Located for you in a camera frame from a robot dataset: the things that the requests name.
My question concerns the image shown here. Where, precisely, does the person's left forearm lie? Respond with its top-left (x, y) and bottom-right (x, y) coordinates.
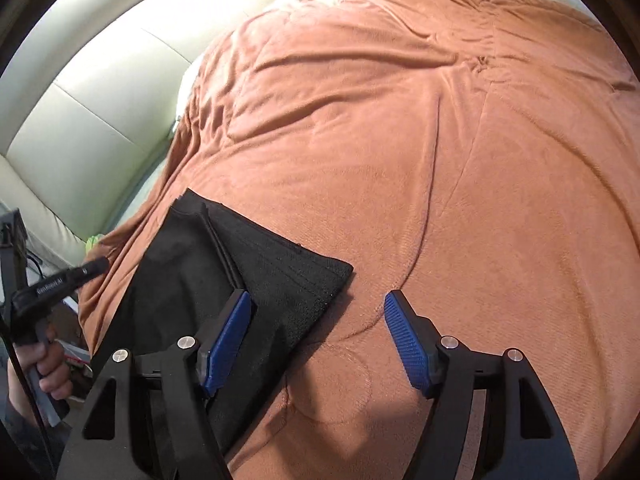
top-left (0, 375), bottom-right (66, 480)

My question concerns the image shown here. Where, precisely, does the black metal stand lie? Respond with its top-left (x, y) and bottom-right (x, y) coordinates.
top-left (0, 207), bottom-right (30, 321)

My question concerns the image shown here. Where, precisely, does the orange blanket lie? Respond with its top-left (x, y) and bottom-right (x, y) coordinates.
top-left (77, 0), bottom-right (640, 480)

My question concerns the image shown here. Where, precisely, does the thick black cable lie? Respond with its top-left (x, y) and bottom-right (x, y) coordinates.
top-left (0, 317), bottom-right (53, 476)

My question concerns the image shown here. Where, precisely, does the person's left hand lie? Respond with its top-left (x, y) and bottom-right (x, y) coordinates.
top-left (7, 322), bottom-right (75, 411)

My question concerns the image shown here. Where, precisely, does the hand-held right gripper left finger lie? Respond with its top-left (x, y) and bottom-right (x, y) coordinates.
top-left (59, 289), bottom-right (252, 480)

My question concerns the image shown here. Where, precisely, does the cream leather headboard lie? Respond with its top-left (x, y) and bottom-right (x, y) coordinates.
top-left (0, 0), bottom-right (321, 266)

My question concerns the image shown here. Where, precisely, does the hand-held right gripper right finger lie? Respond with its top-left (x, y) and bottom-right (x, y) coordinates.
top-left (384, 289), bottom-right (581, 480)

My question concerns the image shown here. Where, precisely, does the black garment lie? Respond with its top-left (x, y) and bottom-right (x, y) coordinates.
top-left (92, 187), bottom-right (355, 480)

